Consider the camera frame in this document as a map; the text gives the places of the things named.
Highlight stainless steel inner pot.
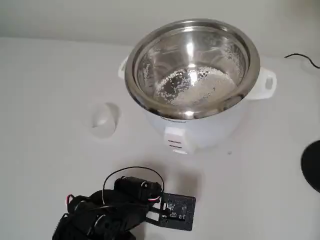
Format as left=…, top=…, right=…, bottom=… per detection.
left=124, top=17, right=261, bottom=120

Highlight white rice cooker housing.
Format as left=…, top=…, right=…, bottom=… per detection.
left=117, top=56, right=278, bottom=155

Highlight translucent plastic measuring cup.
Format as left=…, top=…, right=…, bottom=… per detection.
left=89, top=102, right=123, bottom=139

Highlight black camera circuit board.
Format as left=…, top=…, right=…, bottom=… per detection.
left=147, top=192, right=196, bottom=225

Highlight black round object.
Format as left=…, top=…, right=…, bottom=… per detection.
left=299, top=140, right=320, bottom=194

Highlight white rice grains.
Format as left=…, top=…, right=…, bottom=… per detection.
left=153, top=67, right=238, bottom=107

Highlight thin black cable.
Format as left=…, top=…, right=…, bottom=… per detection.
left=284, top=52, right=320, bottom=70

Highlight thin black wire loop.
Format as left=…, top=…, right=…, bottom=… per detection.
left=102, top=166, right=166, bottom=203

